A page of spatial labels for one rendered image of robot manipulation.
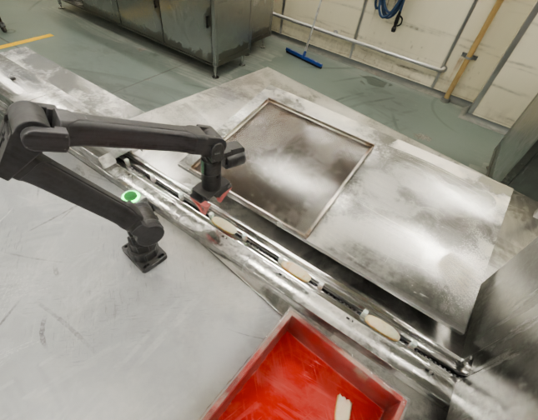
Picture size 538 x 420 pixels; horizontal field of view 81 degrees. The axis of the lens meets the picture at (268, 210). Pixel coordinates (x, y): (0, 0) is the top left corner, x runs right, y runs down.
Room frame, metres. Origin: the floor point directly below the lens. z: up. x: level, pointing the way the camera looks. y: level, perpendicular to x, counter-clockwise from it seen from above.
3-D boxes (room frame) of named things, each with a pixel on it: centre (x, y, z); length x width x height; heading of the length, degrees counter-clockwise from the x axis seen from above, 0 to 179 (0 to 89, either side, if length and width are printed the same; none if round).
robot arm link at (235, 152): (0.70, 0.15, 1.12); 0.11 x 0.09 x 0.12; 131
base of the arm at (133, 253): (0.52, 0.36, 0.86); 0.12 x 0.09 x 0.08; 54
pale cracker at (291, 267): (0.52, -0.11, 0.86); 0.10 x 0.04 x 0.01; 62
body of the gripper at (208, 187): (0.67, 0.18, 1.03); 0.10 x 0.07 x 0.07; 152
